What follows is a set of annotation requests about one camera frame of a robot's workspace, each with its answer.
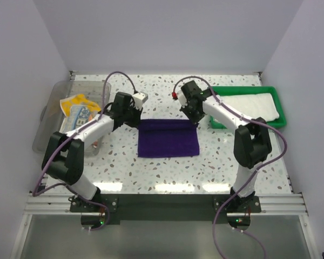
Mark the purple towel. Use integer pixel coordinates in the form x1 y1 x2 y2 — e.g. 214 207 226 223
138 119 200 158

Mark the colourful patterned towel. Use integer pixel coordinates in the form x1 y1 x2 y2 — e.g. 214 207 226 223
59 104 100 133

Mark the white towel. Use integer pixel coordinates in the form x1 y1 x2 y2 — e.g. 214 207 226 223
217 93 286 128

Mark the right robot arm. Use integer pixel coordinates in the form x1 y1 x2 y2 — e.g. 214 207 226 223
172 80 272 212

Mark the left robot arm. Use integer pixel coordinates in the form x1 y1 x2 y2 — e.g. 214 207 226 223
42 92 148 212

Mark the green plastic tray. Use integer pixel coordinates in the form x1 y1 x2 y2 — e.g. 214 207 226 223
213 86 287 125

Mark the clear grey plastic bin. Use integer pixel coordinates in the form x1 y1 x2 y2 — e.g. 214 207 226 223
32 81 114 156

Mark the yellow grey patterned towel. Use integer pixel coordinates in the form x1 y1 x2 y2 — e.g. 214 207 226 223
59 94 101 117

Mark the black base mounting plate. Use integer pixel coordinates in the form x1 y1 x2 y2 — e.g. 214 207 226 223
68 194 262 227

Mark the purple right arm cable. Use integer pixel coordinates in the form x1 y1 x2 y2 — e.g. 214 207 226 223
172 76 289 259

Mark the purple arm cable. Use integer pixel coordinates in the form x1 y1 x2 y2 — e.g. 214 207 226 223
31 71 137 232
172 76 289 259

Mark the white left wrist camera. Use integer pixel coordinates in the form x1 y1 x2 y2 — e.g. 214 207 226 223
132 92 149 111

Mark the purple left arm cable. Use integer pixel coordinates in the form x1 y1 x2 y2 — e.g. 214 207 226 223
31 71 137 232

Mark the aluminium frame rail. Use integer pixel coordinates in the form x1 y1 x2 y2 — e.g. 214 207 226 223
24 194 308 215

